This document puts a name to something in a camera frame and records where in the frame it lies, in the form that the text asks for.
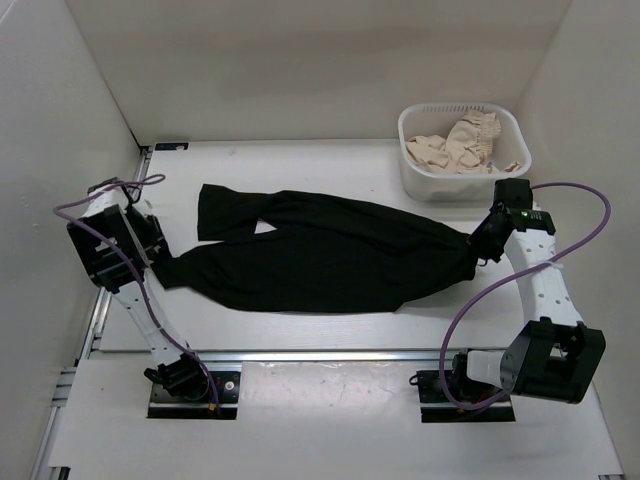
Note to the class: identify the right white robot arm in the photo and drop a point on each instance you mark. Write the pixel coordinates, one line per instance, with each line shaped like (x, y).
(555, 355)

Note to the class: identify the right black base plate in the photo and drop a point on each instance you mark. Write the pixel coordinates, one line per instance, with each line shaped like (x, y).
(435, 408)

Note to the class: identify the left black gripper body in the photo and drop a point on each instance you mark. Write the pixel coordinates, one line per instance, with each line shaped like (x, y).
(146, 228)

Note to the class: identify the black trousers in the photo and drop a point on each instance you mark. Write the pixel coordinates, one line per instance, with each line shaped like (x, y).
(302, 252)

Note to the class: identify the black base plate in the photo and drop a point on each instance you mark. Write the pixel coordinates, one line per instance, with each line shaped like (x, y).
(435, 408)
(162, 405)

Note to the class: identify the beige trousers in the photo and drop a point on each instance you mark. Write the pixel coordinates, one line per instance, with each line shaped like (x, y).
(466, 150)

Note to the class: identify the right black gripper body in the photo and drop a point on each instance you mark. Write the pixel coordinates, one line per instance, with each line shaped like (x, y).
(483, 243)

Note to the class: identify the front aluminium rail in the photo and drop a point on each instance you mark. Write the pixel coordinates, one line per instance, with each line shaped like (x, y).
(419, 355)

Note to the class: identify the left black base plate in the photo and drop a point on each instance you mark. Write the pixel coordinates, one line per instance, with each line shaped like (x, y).
(162, 405)

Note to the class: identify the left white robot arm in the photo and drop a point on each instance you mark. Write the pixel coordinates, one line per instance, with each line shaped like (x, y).
(118, 239)

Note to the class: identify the white plastic basket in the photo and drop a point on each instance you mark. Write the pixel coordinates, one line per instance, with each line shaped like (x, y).
(510, 155)

